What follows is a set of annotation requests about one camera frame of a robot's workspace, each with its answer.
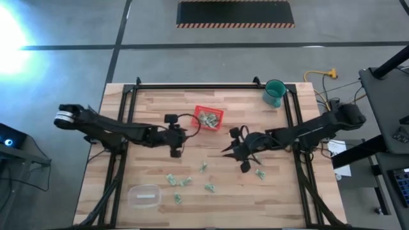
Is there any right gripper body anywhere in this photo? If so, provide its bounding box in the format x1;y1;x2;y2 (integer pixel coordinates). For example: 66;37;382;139
229;126;268;174

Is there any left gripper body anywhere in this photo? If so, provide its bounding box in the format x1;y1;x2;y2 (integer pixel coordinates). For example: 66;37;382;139
158;114;188;158

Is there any orange plastic basket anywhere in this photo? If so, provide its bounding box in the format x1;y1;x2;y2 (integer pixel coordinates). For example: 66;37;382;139
190;105;225;132

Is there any teal mug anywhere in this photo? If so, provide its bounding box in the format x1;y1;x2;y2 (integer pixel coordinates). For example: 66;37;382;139
262;79;288;109

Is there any clear plastic container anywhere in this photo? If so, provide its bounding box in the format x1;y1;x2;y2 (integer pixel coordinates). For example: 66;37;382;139
127;184;163;210

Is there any white paper sheet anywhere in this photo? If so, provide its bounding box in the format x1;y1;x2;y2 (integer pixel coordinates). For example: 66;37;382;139
327;139;352;178

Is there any black table crossbar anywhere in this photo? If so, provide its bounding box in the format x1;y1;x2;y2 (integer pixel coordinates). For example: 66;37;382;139
331;134;389;169

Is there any black hazard striped floor mat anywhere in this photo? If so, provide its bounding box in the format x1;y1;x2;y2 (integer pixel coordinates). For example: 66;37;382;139
176;0;295;29

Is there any black side table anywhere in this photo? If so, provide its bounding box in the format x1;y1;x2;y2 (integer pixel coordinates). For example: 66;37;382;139
358;65;409;154

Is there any small black controller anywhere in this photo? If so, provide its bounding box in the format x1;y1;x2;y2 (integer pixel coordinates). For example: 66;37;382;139
392;126;409;144

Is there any black equipment stand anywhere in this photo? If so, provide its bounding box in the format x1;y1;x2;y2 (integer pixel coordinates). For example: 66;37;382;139
0;140;52;230

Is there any keyboard with coloured keys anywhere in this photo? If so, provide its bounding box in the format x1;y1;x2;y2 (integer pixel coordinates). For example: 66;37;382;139
388;167;409;208

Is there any black box with blue light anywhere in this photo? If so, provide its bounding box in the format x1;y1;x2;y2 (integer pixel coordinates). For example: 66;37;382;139
0;123;28;150

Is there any black diagonal pole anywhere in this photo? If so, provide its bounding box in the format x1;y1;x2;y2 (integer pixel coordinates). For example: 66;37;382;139
372;44;409;80

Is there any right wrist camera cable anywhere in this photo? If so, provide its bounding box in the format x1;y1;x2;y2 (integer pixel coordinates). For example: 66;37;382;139
238;124;255;141

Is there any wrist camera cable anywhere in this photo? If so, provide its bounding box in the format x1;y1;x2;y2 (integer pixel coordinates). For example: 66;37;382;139
238;124;255;141
177;113;202;139

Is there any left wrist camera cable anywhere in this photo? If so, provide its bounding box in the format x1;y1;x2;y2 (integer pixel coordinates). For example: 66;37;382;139
177;113;202;139

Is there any black aluminium table frame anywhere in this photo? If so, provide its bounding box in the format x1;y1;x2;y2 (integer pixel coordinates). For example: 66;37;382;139
78;76;344;229

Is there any black power cable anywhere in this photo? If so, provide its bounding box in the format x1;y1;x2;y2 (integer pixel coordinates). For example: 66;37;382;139
321;73;367;106

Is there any yellow extension cord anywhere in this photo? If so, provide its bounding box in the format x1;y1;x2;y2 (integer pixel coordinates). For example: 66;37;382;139
302;67;339;112

